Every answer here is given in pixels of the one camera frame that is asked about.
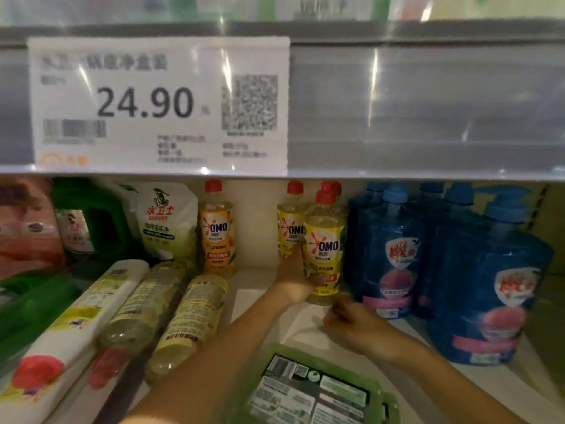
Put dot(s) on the person's right hand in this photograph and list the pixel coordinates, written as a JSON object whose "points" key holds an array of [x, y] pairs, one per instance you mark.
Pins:
{"points": [[366, 331]]}

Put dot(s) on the person's left hand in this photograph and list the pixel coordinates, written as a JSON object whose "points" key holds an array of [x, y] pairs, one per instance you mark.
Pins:
{"points": [[293, 280]]}

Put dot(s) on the green cleaner box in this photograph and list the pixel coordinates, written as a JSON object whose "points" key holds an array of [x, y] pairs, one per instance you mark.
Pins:
{"points": [[309, 393]]}

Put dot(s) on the slim white red-capped bottle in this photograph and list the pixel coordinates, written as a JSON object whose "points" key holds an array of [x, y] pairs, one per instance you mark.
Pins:
{"points": [[71, 335], [190, 322], [141, 318]]}

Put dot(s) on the blue pump cleaner bottle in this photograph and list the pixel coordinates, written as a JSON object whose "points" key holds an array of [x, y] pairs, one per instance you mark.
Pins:
{"points": [[494, 296]]}

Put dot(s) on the white green-print cleaner pouch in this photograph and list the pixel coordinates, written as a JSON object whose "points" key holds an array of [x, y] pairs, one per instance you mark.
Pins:
{"points": [[163, 221]]}

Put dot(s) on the dark green cleaner bottle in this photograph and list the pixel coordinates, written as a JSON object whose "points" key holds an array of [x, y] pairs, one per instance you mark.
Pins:
{"points": [[88, 216], [35, 313]]}

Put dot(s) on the pink cleaner bottle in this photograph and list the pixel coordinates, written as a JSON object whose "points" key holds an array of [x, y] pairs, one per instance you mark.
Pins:
{"points": [[26, 221]]}

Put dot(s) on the person's right forearm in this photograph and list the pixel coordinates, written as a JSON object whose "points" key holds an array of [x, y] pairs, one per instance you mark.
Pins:
{"points": [[450, 388]]}

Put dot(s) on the person's left forearm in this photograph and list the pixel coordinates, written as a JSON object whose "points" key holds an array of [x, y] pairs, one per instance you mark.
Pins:
{"points": [[212, 366]]}

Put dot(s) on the white price tag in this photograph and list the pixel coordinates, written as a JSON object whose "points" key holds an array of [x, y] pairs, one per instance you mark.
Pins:
{"points": [[159, 101]]}

